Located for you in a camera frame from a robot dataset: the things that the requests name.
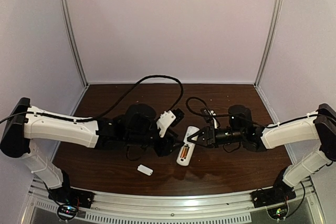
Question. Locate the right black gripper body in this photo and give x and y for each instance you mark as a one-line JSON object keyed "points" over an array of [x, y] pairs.
{"points": [[210, 136]]}

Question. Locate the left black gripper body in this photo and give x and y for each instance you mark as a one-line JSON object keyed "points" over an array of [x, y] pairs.
{"points": [[166, 145]]}

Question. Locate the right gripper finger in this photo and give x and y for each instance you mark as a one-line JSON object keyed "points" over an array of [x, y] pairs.
{"points": [[204, 144], [199, 135]]}

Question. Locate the gold green battery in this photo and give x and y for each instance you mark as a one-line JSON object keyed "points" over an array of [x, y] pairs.
{"points": [[185, 152]]}

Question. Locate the white remote control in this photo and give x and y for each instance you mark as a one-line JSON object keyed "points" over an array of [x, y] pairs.
{"points": [[186, 161]]}

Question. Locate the white battery cover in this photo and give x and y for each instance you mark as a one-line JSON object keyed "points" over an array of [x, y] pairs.
{"points": [[145, 170]]}

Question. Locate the orange battery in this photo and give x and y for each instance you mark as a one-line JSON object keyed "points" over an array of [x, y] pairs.
{"points": [[181, 152]]}

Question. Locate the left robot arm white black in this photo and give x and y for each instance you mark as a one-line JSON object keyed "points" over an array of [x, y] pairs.
{"points": [[28, 122]]}

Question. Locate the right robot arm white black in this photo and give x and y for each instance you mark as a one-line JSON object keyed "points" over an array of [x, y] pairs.
{"points": [[318, 125]]}

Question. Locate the right circuit board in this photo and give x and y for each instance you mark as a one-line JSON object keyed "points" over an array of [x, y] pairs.
{"points": [[278, 213]]}

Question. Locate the circuit board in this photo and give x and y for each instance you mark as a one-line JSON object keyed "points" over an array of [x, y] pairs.
{"points": [[278, 213], [66, 212]]}

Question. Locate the left circuit board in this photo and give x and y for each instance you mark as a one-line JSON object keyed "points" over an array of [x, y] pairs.
{"points": [[66, 212]]}

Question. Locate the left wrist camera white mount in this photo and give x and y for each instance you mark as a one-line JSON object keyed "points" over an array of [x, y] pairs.
{"points": [[168, 119]]}

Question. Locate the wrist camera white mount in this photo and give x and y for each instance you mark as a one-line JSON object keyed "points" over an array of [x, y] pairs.
{"points": [[208, 116], [168, 119]]}

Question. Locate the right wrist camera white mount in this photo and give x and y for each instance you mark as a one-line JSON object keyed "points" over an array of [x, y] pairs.
{"points": [[208, 116]]}

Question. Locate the front aluminium rail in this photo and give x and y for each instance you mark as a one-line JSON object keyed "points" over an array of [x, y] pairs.
{"points": [[220, 208]]}

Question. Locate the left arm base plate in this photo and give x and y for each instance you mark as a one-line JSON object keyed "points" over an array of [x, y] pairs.
{"points": [[72, 196]]}

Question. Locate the right aluminium corner post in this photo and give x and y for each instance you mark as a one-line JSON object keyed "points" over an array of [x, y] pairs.
{"points": [[276, 11]]}

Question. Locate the aluminium corner post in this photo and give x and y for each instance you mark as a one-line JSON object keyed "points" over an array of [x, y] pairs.
{"points": [[276, 11], [72, 42]]}

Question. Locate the left aluminium corner post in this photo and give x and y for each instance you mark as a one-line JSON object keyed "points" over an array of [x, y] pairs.
{"points": [[72, 42]]}

